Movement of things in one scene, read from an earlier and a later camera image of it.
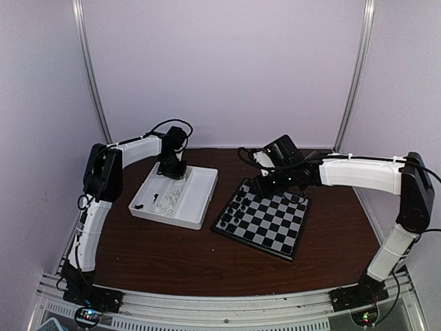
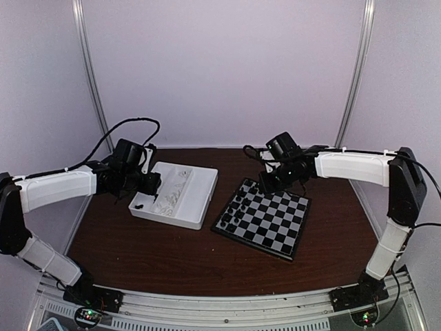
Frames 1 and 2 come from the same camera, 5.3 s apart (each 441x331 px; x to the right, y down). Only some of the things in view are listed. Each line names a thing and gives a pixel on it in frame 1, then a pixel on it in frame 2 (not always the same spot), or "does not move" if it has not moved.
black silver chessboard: x=275 y=223 does not move
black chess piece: x=231 y=227 does not move
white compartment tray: x=182 y=202 does not move
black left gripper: x=176 y=174 -> x=154 y=182
